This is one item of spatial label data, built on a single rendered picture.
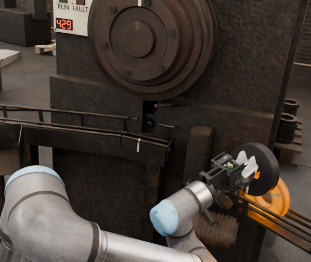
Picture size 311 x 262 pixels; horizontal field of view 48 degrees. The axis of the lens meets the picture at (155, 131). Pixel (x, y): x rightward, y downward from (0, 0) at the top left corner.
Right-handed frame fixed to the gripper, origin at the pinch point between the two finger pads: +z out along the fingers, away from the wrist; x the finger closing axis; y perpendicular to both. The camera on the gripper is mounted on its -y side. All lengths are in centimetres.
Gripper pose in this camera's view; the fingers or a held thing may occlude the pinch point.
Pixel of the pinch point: (254, 163)
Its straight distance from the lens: 105.7
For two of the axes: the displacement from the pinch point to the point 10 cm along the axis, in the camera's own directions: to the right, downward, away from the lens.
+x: -6.0, -3.8, 7.1
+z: 7.9, -4.1, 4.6
